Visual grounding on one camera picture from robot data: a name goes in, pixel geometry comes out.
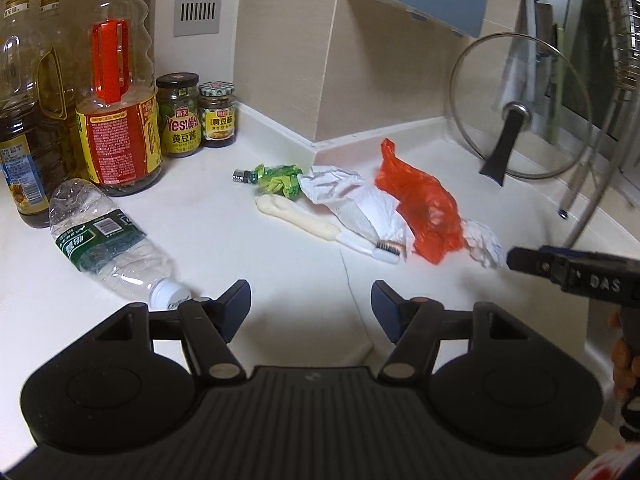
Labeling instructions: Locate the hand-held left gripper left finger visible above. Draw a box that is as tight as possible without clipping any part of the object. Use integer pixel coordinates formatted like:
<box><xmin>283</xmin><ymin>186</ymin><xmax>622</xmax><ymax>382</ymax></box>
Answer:
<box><xmin>90</xmin><ymin>280</ymin><xmax>251</xmax><ymax>380</ymax></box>

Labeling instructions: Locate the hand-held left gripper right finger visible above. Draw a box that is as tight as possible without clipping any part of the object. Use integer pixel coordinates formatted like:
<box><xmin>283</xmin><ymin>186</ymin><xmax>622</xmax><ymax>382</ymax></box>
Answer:
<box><xmin>370</xmin><ymin>280</ymin><xmax>534</xmax><ymax>382</ymax></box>

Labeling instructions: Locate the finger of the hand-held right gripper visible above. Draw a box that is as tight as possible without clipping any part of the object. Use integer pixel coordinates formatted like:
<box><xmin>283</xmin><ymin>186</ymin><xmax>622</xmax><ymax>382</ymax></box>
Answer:
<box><xmin>539</xmin><ymin>243</ymin><xmax>582</xmax><ymax>260</ymax></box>
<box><xmin>506</xmin><ymin>246</ymin><xmax>569</xmax><ymax>286</ymax></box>

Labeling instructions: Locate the white tissue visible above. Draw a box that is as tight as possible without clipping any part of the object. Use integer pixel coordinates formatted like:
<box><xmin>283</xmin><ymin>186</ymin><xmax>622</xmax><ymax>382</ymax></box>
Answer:
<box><xmin>462</xmin><ymin>220</ymin><xmax>506</xmax><ymax>269</ymax></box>

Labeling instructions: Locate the white plastic bag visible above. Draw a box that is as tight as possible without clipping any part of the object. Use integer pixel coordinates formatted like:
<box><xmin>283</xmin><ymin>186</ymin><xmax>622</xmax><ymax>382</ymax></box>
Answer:
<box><xmin>298</xmin><ymin>165</ymin><xmax>416</xmax><ymax>256</ymax></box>

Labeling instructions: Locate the orange plastic bag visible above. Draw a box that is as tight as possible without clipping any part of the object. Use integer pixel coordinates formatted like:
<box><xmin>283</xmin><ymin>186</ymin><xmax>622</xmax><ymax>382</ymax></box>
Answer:
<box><xmin>375</xmin><ymin>138</ymin><xmax>466</xmax><ymax>266</ymax></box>

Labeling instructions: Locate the green wrapper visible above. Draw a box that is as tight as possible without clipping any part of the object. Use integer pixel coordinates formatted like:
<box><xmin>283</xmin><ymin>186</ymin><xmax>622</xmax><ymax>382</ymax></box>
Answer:
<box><xmin>256</xmin><ymin>162</ymin><xmax>304</xmax><ymax>197</ymax></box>

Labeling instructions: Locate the person's right hand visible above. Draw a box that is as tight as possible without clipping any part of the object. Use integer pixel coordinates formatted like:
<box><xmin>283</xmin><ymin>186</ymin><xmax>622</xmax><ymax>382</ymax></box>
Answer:
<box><xmin>607</xmin><ymin>311</ymin><xmax>640</xmax><ymax>402</ymax></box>

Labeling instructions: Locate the white toothbrush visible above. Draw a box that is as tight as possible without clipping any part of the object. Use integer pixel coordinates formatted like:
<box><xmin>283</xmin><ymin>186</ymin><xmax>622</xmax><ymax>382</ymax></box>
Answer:
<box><xmin>340</xmin><ymin>232</ymin><xmax>402</xmax><ymax>265</ymax></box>

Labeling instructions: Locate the metal dish rack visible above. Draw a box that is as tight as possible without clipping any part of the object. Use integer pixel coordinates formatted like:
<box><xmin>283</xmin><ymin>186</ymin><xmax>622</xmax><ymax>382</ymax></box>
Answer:
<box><xmin>559</xmin><ymin>0</ymin><xmax>640</xmax><ymax>222</ymax></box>

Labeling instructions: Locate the clear plastic water bottle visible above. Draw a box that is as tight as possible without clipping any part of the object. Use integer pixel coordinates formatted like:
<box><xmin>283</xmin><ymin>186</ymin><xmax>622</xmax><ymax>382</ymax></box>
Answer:
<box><xmin>48</xmin><ymin>178</ymin><xmax>194</xmax><ymax>311</ymax></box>

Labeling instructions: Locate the red white patterned clothing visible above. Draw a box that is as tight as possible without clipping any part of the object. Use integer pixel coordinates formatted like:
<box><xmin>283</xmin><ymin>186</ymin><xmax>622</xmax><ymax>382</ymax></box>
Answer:
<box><xmin>575</xmin><ymin>437</ymin><xmax>640</xmax><ymax>480</ymax></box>

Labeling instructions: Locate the short sauce jar yellow label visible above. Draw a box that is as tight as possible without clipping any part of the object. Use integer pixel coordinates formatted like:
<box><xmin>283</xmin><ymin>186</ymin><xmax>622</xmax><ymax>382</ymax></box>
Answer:
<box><xmin>198</xmin><ymin>81</ymin><xmax>238</xmax><ymax>149</ymax></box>

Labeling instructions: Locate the tall sauce jar green label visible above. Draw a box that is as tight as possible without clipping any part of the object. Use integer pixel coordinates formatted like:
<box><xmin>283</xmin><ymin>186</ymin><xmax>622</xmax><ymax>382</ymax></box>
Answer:
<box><xmin>156</xmin><ymin>72</ymin><xmax>204</xmax><ymax>159</ymax></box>

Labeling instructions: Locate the oil bottle with blue label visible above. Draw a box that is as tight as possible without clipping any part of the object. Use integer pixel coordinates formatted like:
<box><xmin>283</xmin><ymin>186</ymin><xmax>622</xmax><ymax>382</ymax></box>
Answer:
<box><xmin>0</xmin><ymin>0</ymin><xmax>53</xmax><ymax>230</ymax></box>

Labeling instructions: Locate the yellow oil bottle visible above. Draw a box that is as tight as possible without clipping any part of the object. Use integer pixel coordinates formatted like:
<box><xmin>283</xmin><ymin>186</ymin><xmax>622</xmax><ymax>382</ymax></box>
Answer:
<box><xmin>36</xmin><ymin>0</ymin><xmax>83</xmax><ymax>184</ymax></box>

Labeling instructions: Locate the glass lid with black handle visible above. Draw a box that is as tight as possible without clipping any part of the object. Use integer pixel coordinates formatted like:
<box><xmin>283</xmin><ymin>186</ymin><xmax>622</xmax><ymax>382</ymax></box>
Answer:
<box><xmin>448</xmin><ymin>32</ymin><xmax>594</xmax><ymax>189</ymax></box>

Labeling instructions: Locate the oil bottle with red handle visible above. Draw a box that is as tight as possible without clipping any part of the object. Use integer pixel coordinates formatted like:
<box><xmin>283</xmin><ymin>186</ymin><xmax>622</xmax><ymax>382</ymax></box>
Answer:
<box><xmin>75</xmin><ymin>0</ymin><xmax>165</xmax><ymax>197</ymax></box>

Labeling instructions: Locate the aluminium window frame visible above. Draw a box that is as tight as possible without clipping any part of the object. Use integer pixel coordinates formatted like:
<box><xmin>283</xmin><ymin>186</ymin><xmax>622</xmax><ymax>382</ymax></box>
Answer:
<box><xmin>550</xmin><ymin>0</ymin><xmax>640</xmax><ymax>171</ymax></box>

